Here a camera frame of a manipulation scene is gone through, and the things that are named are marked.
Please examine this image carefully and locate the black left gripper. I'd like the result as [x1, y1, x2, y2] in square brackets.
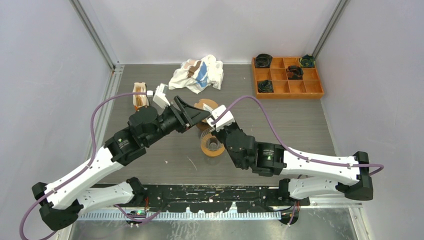
[144, 96, 211, 147]

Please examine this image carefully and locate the light wooden dripper ring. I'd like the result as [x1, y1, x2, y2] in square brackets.
[200, 142, 226, 158]

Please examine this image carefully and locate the brown paper coffee filter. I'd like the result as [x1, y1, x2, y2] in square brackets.
[194, 98, 219, 113]

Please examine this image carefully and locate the white paper coffee filter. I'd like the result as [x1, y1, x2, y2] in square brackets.
[202, 103, 218, 114]

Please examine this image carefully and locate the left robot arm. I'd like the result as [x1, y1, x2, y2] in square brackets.
[32, 96, 210, 231]

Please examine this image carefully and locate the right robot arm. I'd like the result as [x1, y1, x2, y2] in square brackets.
[211, 122, 374, 206]

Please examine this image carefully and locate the orange coffee filter box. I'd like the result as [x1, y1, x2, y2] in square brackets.
[132, 82, 150, 111]

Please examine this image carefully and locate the crumpled white plastic bag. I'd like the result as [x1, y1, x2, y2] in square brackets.
[168, 54, 224, 94]

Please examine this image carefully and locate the rolled dark green tie front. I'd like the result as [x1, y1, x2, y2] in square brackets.
[257, 79, 274, 93]

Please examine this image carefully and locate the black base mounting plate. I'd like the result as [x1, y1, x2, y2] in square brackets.
[114, 184, 311, 215]

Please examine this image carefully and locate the orange wooden compartment tray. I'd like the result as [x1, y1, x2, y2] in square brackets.
[251, 56, 325, 99]

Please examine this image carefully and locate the rolled dark tie back left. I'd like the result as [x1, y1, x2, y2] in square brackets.
[254, 53, 273, 69]

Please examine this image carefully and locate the rolled orange floral tie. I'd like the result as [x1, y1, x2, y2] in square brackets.
[286, 65, 304, 80]

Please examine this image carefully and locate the rolled green floral tie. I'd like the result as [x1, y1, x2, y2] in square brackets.
[299, 54, 315, 68]

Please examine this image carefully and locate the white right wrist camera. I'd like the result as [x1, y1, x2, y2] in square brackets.
[206, 105, 236, 132]

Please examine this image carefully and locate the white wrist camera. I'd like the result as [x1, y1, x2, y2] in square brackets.
[206, 105, 236, 132]
[146, 83, 171, 109]

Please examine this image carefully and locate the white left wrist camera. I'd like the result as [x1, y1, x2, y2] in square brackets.
[146, 83, 171, 109]

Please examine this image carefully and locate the aluminium frame rail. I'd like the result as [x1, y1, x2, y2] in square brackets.
[61, 185, 364, 221]

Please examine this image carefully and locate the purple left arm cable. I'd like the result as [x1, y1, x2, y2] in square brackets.
[18, 92, 155, 240]

